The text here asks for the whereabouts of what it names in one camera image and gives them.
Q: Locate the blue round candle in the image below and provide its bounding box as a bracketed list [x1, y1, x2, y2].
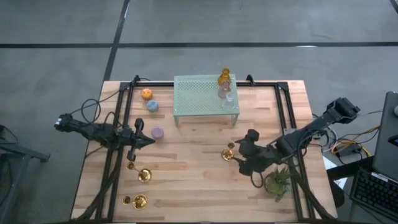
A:
[146, 99, 159, 113]

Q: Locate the black metal stand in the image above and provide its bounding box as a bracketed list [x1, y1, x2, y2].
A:
[0, 124, 50, 224]

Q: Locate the white paper sheet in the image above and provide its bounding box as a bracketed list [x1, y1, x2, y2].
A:
[323, 155, 348, 190]

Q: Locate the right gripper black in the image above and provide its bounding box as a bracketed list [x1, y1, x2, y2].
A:
[232, 129, 276, 177]

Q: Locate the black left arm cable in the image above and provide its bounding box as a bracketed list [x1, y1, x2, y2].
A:
[70, 88, 121, 124]

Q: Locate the black power adapter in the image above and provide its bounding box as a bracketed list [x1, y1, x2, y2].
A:
[337, 144, 361, 156]

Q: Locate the tall gold candlestick holder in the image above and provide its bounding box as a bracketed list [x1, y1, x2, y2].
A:
[125, 161, 152, 184]

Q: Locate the short gold candlestick holder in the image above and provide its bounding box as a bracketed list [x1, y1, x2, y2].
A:
[220, 142, 236, 162]

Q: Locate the pink glass candlestick holder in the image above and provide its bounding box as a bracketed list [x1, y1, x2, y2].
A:
[217, 80, 233, 100]

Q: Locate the yellow cable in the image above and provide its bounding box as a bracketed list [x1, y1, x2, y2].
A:
[331, 124, 381, 158]

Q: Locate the black metal table frame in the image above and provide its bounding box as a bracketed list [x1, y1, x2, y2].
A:
[71, 74, 338, 223]

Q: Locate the medium gold candlestick holder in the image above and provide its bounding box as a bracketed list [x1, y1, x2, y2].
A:
[122, 194, 149, 210]

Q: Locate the orange glass candlestick holder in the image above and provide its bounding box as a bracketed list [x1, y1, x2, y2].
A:
[217, 67, 233, 86]

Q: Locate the black keyboard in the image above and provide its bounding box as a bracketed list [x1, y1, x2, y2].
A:
[348, 167, 398, 222]

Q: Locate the grey cable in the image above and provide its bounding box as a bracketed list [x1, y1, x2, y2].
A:
[357, 108, 384, 116]

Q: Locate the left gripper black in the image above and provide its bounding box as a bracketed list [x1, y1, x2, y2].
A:
[119, 118, 155, 162]

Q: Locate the purple round candle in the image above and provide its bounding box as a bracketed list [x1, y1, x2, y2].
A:
[150, 126, 165, 141]

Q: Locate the mint green perforated metal shelf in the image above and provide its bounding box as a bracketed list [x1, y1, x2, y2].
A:
[172, 73, 241, 128]

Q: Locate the potted green succulent plant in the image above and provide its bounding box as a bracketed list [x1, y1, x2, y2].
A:
[263, 166, 293, 203]

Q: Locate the clear glass candlestick holder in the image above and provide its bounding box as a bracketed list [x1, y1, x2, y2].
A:
[221, 91, 236, 112]

